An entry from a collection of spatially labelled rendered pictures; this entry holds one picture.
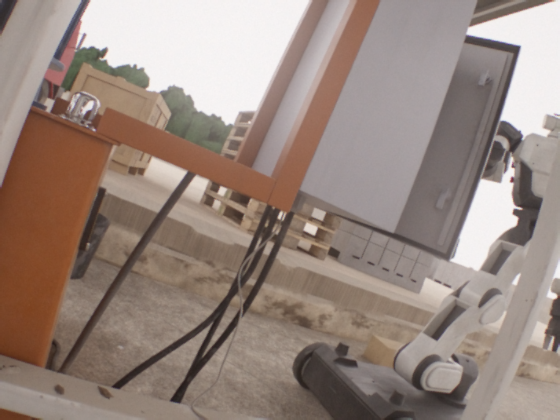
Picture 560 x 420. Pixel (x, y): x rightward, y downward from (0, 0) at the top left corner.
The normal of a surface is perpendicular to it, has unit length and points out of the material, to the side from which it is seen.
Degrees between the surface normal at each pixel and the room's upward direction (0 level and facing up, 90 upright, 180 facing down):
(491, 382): 99
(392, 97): 90
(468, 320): 106
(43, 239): 90
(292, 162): 90
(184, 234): 91
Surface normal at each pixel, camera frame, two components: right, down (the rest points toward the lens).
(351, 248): 0.18, 0.09
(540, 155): -0.33, -0.04
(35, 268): 0.42, 0.19
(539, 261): -0.90, -0.20
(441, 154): -0.47, -0.18
